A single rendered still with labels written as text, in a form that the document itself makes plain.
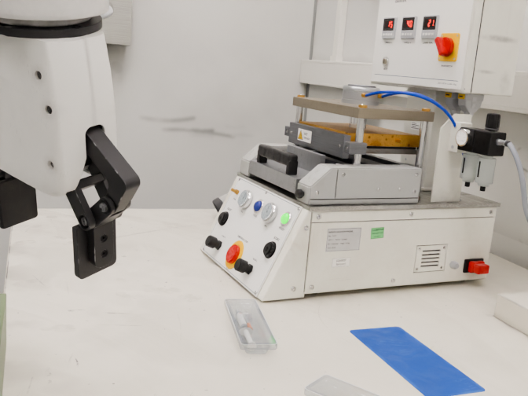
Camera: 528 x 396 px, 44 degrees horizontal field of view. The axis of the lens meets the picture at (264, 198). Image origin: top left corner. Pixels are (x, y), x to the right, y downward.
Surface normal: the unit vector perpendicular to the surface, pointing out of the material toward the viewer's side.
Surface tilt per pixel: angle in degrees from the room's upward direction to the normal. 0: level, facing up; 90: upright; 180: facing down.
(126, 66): 90
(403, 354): 0
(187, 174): 90
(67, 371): 0
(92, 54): 88
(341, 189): 90
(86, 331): 0
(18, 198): 100
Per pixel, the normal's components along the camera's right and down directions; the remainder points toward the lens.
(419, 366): 0.08, -0.98
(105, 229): 0.78, 0.34
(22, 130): -0.62, 0.30
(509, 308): -0.94, -0.01
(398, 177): 0.42, 0.22
